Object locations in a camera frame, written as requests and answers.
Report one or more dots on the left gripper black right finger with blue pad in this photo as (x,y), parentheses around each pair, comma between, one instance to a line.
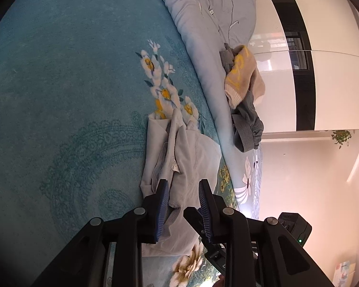
(251,244)

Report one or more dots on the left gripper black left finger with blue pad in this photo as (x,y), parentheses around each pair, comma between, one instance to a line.
(84,260)

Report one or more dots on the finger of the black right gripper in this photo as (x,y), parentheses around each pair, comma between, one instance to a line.
(194,217)

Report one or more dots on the light blue long-sleeve shirt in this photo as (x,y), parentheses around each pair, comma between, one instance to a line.
(180,154)

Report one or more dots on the person's right hand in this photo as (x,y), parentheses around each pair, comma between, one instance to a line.
(220,282)

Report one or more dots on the grey sweatshirt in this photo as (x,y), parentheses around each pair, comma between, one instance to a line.
(247,126)

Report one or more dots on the green hanging plant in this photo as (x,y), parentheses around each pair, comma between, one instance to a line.
(341,137)

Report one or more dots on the beige knit sweater yellow letters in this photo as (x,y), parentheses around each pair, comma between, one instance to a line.
(242,75)

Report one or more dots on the teal floral bed sheet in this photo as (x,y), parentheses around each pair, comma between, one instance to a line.
(75,97)

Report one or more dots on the light blue floral quilt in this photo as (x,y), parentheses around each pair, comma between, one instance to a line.
(205,26)

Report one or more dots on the white black sliding wardrobe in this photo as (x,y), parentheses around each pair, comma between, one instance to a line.
(307,52)

